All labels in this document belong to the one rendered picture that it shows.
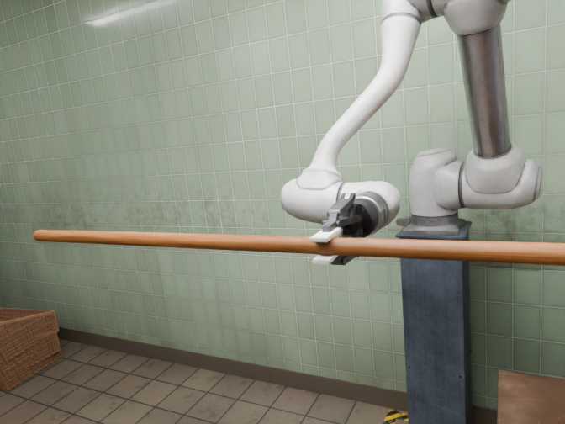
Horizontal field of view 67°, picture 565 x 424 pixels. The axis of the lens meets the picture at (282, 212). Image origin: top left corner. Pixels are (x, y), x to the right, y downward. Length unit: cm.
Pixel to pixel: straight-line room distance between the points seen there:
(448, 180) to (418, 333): 55
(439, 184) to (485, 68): 40
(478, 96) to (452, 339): 81
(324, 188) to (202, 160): 141
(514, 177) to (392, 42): 55
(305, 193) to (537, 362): 140
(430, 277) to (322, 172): 66
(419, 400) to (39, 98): 280
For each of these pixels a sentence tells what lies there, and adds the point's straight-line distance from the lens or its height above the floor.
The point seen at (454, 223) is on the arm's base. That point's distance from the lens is 154.
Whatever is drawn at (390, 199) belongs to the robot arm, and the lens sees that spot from 97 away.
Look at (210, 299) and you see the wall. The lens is 257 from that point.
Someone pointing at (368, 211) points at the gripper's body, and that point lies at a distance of 87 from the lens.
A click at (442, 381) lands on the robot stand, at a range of 171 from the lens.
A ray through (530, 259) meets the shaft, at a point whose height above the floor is 119.
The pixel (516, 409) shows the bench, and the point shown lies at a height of 58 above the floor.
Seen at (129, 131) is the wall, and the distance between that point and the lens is 268.
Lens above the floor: 140
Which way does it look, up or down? 11 degrees down
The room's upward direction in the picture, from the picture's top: 6 degrees counter-clockwise
